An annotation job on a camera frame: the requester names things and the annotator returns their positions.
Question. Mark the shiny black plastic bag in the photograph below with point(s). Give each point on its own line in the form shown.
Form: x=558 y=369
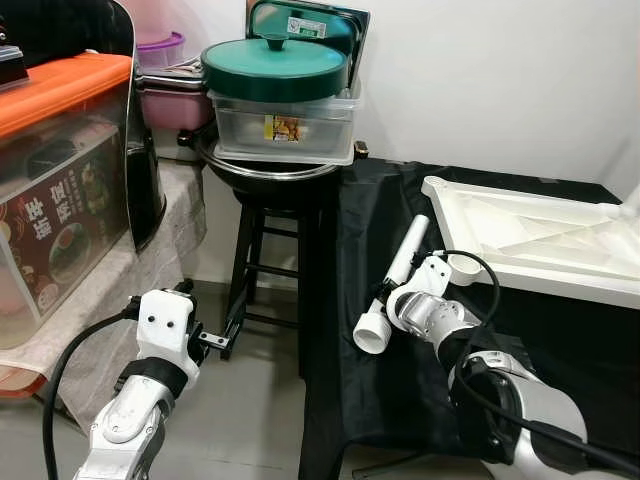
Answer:
x=80 y=25

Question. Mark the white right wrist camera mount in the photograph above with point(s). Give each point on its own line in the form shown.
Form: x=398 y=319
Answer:
x=428 y=272

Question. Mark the green round pot lid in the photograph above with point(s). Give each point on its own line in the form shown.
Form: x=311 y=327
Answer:
x=275 y=70

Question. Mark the patterned cloth covered bench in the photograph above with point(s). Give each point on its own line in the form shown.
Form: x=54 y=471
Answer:
x=160 y=250

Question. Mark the brown printed carton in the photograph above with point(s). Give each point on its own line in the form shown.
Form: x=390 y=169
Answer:
x=60 y=230

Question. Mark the clear plastic food container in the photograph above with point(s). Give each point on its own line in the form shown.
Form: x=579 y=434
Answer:
x=240 y=125

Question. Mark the white plastic table top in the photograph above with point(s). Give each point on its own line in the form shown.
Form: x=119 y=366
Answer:
x=530 y=250

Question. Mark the mauve plastic box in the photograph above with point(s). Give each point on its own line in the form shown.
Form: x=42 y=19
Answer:
x=175 y=105

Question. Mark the clear bin with orange lid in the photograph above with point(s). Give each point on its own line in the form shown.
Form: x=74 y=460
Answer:
x=60 y=90

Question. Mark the pink purple container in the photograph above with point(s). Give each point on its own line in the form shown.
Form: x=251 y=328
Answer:
x=160 y=50

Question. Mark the black wooden stool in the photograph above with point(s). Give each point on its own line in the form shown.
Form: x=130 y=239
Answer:
x=245 y=260

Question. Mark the dark green tray with label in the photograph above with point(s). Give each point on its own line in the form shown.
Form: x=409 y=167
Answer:
x=340 y=35

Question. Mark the black tablecloth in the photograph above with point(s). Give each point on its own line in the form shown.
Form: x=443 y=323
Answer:
x=400 y=400

